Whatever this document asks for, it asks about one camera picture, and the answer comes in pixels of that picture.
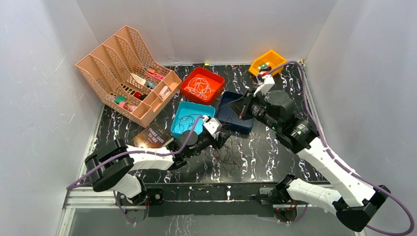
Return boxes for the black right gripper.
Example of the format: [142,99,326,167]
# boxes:
[228,88,281,132]

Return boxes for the brown thin cable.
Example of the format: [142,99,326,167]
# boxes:
[205,137,251,172]

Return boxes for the white thin cable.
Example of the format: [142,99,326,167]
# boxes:
[185,76,216,101]

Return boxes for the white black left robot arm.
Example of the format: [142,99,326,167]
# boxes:
[85,123,231,205]

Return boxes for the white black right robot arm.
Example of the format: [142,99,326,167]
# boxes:
[227,90,388,232]

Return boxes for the navy blue square tray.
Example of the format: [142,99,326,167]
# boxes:
[216,91,255,135]

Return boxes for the cyan square tray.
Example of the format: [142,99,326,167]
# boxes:
[171,101,216,138]

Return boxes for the black tube in bin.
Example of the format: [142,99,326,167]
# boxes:
[260,66,272,74]

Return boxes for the green white tube in bin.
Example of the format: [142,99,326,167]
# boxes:
[257,62,270,71]

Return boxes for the three days to see book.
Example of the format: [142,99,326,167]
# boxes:
[133,122,173,148]

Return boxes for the yellow plastic bin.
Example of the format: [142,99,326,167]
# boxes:
[248,50,287,75]

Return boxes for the red square tray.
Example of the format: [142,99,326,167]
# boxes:
[180,67,225,105]

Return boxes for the pink marker in organizer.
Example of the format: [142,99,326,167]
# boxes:
[145,67,164,80]

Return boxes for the red ball in organizer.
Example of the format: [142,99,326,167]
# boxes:
[133,92,142,100]

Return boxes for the white box in organizer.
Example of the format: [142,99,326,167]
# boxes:
[131,73,148,87]

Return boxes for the green pink tape rolls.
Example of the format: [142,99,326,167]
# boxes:
[114,95,137,112]

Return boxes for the peach plastic file organizer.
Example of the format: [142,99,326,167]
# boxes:
[76,26,182,127]

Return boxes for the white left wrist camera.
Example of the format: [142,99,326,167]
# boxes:
[203,116,222,138]

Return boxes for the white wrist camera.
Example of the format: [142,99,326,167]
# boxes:
[203,116,222,138]
[253,73,275,97]

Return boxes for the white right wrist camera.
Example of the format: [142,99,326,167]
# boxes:
[253,73,275,97]

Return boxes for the aluminium frame rail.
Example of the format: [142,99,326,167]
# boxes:
[63,185,354,209]

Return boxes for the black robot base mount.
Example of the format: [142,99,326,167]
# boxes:
[116,182,305,223]

